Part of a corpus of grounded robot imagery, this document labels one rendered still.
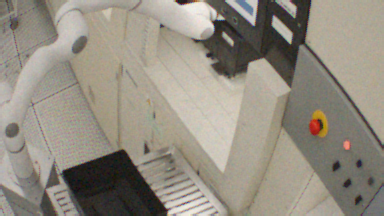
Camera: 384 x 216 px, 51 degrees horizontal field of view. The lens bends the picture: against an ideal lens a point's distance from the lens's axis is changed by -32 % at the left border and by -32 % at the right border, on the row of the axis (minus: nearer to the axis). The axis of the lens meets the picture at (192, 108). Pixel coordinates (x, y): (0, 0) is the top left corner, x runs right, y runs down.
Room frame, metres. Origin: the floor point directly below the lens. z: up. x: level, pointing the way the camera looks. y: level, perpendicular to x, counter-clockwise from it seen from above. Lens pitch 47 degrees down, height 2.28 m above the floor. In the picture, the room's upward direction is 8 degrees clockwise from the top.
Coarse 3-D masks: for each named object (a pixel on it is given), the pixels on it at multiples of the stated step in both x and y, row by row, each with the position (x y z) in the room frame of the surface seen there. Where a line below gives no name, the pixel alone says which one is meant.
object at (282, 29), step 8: (224, 0) 1.15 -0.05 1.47; (280, 0) 0.98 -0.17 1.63; (288, 0) 0.96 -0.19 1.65; (232, 8) 1.12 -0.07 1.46; (288, 8) 0.96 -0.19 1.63; (240, 16) 1.09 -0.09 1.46; (256, 16) 1.05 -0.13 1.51; (256, 24) 1.04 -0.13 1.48; (272, 24) 1.00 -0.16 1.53; (280, 24) 0.97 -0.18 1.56; (280, 32) 0.97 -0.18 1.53; (288, 32) 0.95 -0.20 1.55; (288, 40) 0.95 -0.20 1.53; (144, 48) 1.46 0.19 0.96; (152, 120) 1.38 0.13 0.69; (160, 128) 1.34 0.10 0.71; (160, 136) 1.33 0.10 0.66
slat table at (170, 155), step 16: (144, 160) 1.14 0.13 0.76; (160, 160) 1.15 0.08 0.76; (176, 160) 1.16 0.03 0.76; (144, 176) 1.07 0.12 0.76; (160, 176) 1.08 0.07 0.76; (192, 176) 1.10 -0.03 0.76; (48, 192) 0.86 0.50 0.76; (64, 192) 0.89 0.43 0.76; (160, 192) 1.01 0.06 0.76; (176, 192) 1.02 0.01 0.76; (208, 192) 1.04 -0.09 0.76; (64, 208) 0.81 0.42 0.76; (176, 208) 0.95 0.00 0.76; (224, 208) 0.97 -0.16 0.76
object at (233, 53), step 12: (216, 24) 1.48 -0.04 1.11; (228, 24) 1.60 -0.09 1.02; (216, 36) 1.48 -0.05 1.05; (228, 36) 1.43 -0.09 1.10; (216, 48) 1.47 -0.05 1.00; (228, 48) 1.42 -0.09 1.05; (240, 48) 1.38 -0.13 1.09; (252, 48) 1.42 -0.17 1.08; (228, 60) 1.41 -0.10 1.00; (240, 60) 1.39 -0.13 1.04; (252, 60) 1.42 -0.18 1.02; (228, 72) 1.41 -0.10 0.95
